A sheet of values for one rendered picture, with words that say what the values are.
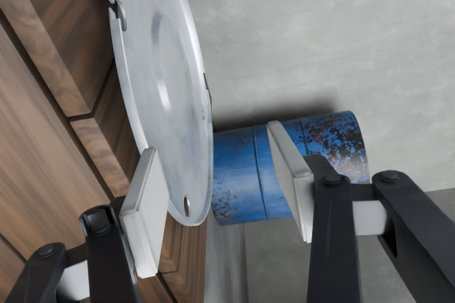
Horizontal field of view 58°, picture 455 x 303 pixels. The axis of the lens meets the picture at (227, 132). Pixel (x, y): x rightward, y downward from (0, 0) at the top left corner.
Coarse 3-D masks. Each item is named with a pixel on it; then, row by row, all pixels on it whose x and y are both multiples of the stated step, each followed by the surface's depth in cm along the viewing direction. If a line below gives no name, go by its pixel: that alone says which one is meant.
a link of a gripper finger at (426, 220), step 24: (384, 192) 13; (408, 192) 13; (408, 216) 12; (432, 216) 12; (384, 240) 14; (408, 240) 12; (432, 240) 11; (408, 264) 12; (432, 264) 10; (408, 288) 12; (432, 288) 10
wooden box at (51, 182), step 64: (0, 0) 21; (64, 0) 25; (0, 64) 24; (64, 64) 24; (0, 128) 27; (64, 128) 27; (128, 128) 32; (0, 192) 31; (64, 192) 31; (0, 256) 36; (192, 256) 44
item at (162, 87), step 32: (128, 0) 31; (160, 0) 41; (128, 32) 29; (160, 32) 36; (192, 32) 53; (128, 64) 28; (160, 64) 35; (192, 64) 52; (128, 96) 26; (160, 96) 35; (192, 96) 45; (160, 128) 33; (192, 128) 43; (160, 160) 32; (192, 160) 43; (192, 192) 40; (192, 224) 38
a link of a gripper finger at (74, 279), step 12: (120, 204) 18; (120, 228) 16; (72, 252) 15; (84, 252) 15; (72, 264) 14; (84, 264) 14; (132, 264) 16; (72, 276) 14; (84, 276) 14; (60, 288) 14; (72, 288) 14; (84, 288) 14; (60, 300) 14; (72, 300) 14
